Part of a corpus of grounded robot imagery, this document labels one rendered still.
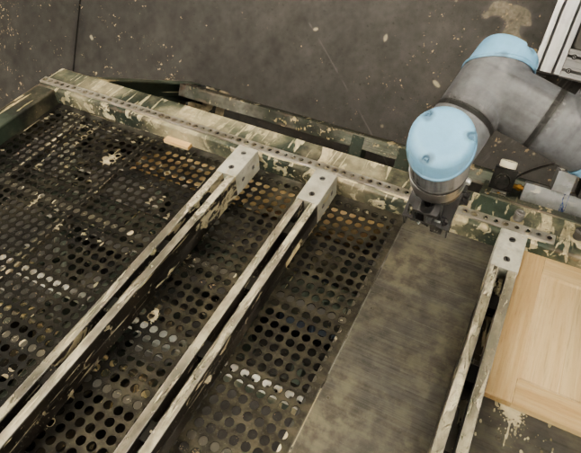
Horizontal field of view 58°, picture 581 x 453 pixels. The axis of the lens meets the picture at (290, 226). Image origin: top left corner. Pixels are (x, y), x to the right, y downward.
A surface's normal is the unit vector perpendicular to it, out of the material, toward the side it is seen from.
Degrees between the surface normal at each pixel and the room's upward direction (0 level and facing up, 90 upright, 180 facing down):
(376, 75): 0
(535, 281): 60
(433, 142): 28
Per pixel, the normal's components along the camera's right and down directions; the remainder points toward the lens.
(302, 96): -0.40, 0.22
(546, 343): -0.01, -0.68
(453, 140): -0.24, -0.23
